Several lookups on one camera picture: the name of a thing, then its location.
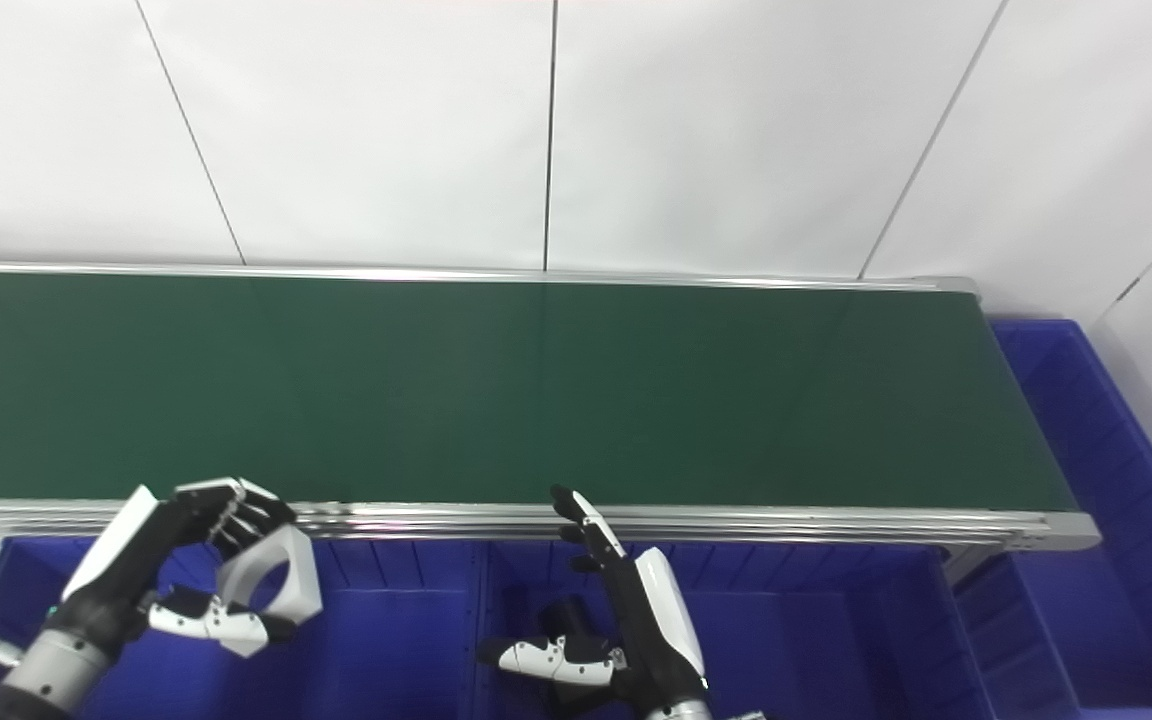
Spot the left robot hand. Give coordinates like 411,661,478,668
56,477,299,658

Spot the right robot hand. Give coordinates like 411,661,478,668
476,485,713,715

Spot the white part with round hole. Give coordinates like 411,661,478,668
216,525,324,659

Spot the black part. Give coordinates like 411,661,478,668
536,598,602,641

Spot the green conveyor belt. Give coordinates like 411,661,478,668
0,262,1103,553
0,272,1079,511

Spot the blue plastic bin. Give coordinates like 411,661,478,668
476,540,999,720
0,538,489,720
946,318,1152,720

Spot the aluminium conveyor leg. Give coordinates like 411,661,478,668
941,548,999,588

